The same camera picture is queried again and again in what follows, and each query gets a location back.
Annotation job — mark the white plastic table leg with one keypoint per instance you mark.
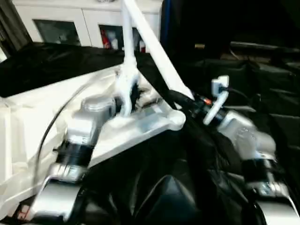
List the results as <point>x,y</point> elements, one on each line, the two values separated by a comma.
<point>154,42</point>
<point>127,33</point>

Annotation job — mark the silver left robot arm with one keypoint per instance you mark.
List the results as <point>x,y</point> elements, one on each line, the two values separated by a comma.
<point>79,136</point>

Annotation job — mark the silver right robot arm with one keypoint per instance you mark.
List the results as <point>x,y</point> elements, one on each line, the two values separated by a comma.
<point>248,140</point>

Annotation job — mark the red carton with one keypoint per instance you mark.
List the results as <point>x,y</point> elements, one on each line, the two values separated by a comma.
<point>106,41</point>

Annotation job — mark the black cabinet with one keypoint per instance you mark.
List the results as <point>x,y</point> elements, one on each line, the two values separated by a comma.
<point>197,21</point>

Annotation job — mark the black plastic mat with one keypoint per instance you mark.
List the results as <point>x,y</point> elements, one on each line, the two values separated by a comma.
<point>187,187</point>

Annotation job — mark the white cabinet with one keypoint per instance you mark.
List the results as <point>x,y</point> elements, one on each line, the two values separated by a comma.
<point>70,18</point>

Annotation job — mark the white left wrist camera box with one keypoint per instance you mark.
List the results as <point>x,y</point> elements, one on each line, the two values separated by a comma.
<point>125,91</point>

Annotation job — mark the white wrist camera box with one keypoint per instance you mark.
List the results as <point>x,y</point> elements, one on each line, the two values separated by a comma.
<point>125,91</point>
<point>219,96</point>

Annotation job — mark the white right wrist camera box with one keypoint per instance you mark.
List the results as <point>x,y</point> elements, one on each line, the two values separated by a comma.
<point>219,96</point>

